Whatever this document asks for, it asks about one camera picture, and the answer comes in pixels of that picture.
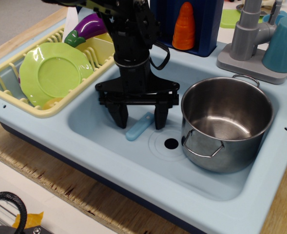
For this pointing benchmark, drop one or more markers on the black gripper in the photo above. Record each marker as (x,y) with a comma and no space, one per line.
(138,86)

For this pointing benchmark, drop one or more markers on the blue handled white spoon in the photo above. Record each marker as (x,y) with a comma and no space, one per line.
(140,126)

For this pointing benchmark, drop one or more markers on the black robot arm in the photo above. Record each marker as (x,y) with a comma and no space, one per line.
(133,30)

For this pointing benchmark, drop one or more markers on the stainless steel pot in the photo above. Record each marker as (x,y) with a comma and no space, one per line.
(224,121)

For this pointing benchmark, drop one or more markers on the light blue toy sink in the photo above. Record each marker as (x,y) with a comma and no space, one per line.
(250,201)

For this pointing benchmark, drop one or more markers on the orange toy carrot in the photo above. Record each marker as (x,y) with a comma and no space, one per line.
(184,30)

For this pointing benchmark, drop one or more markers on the purple toy eggplant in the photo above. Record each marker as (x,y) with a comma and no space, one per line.
(90,26)

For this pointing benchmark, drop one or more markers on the green plastic plate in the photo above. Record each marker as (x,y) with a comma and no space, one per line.
(51,71)

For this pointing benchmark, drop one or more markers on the white plastic knife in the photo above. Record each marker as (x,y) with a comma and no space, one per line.
(71,21)

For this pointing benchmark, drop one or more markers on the grey toy faucet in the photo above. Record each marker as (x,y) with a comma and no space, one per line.
(242,56)

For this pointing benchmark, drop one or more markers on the dark blue box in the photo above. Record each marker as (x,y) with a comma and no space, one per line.
(207,16)

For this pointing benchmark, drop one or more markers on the green cutting board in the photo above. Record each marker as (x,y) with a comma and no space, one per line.
(229,18)

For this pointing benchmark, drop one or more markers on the yellow dish rack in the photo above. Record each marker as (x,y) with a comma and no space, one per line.
(98,50)

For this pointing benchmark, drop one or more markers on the yellow masking tape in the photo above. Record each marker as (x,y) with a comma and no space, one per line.
(33,220)

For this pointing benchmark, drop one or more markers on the teal plastic cup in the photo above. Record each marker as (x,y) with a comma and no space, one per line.
(275,57)

